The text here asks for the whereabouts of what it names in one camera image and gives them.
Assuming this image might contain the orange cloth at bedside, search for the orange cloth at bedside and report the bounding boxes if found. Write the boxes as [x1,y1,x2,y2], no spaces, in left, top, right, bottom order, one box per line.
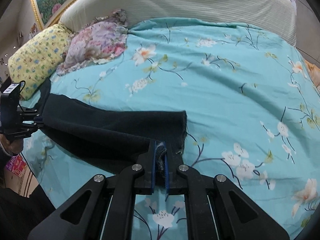
[304,60,320,90]

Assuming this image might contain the yellow cartoon print pillow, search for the yellow cartoon print pillow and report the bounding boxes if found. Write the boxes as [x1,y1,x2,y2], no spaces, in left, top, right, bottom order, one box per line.
[8,23,72,100]

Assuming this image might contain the white striped headboard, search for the white striped headboard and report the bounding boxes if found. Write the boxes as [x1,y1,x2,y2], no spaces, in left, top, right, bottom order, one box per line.
[60,0,296,45]

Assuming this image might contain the black pants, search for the black pants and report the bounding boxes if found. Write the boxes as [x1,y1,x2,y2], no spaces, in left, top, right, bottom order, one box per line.
[35,79,187,174]

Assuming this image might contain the pink purple floral pillow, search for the pink purple floral pillow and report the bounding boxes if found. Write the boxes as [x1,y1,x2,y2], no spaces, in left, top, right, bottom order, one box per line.
[56,9,128,76]

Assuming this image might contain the pink box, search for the pink box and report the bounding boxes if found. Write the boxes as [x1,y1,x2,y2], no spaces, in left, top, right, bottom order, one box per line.
[5,154,27,178]

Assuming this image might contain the left hand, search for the left hand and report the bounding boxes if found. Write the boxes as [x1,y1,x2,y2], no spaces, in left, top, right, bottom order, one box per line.
[1,134,23,157]

